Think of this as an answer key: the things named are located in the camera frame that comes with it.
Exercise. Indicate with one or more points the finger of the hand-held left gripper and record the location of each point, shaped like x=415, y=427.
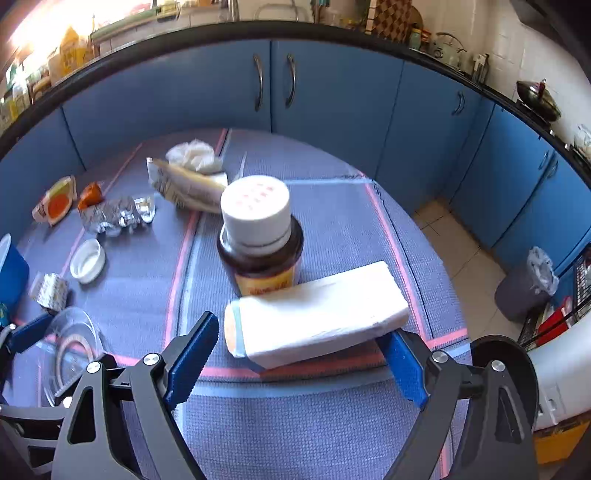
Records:
x=30, y=331
x=32, y=412

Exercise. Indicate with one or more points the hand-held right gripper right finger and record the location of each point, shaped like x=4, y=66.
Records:
x=408, y=371

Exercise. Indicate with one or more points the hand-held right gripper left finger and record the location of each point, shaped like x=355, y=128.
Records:
x=191, y=364

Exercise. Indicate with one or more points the clear plastic packaging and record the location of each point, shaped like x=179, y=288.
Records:
x=69, y=341

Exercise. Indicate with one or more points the white bottle cap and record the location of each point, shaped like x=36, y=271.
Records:
x=87, y=261

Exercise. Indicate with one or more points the white tissue pack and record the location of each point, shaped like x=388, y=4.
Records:
x=314, y=314

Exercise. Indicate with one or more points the grey trash bin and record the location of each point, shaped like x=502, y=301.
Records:
x=517, y=290

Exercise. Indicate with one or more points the blue plastic container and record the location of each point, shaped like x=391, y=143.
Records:
x=11, y=277

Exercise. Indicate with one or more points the brown bottle with white cap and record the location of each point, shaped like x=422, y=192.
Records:
x=258, y=263

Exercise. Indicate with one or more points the orange and white packet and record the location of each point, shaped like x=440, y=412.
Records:
x=57, y=203

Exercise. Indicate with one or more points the crumpled foil blister pack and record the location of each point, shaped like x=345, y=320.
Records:
x=111, y=217

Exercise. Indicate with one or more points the orange twisted wrapper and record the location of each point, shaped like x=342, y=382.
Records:
x=90, y=194

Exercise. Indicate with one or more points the white appliance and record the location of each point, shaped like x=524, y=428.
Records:
x=558, y=383

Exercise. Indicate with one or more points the red box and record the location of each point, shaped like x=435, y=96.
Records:
x=554, y=323

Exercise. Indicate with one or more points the yellow box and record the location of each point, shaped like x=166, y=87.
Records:
x=561, y=443

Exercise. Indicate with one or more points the beige snack wrapper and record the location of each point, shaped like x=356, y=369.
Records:
x=184, y=187

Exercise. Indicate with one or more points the blue cabinet door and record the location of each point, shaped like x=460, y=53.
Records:
x=161, y=101
x=32, y=147
x=425, y=138
x=554, y=221
x=341, y=101
x=498, y=184

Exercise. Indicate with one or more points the crumpled white tissue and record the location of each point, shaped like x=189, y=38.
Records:
x=191, y=154

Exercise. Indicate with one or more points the row of countertop jars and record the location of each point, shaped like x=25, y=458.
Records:
x=21, y=97

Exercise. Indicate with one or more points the yellow food bag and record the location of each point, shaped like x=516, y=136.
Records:
x=69, y=53

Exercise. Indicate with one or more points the black wok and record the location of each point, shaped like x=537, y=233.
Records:
x=538, y=99

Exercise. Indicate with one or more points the pale green kettle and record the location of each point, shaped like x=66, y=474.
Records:
x=450, y=53

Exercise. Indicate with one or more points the green jar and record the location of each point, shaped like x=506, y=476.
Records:
x=415, y=40

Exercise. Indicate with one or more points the black kitchen countertop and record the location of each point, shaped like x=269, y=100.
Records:
x=231, y=34

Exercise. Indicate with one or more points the checkered board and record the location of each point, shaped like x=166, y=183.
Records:
x=392, y=18

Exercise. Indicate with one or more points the metal faucet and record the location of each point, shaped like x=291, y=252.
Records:
x=235, y=10

